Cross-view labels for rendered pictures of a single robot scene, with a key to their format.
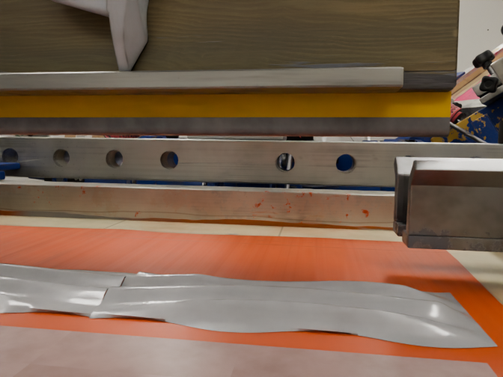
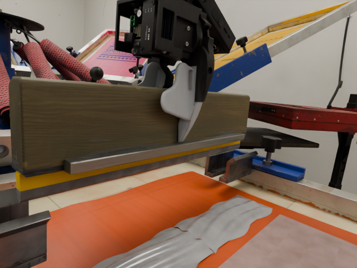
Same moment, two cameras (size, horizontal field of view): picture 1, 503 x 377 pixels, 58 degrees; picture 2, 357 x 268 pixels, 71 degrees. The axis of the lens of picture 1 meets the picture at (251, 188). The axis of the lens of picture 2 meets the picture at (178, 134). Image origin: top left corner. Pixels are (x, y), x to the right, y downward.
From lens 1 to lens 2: 0.36 m
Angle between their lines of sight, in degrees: 57
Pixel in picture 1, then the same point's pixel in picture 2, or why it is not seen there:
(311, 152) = not seen: hidden behind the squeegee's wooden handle
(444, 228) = (233, 175)
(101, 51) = (168, 131)
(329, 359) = (270, 228)
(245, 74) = (218, 140)
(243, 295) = (224, 219)
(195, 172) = not seen: hidden behind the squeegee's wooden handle
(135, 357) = (255, 254)
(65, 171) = not seen: outside the picture
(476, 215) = (238, 169)
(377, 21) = (236, 117)
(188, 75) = (204, 142)
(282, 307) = (241, 219)
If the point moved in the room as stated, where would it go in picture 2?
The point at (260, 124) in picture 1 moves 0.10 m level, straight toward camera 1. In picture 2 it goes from (205, 153) to (272, 171)
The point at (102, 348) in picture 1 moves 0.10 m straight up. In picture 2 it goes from (245, 258) to (259, 178)
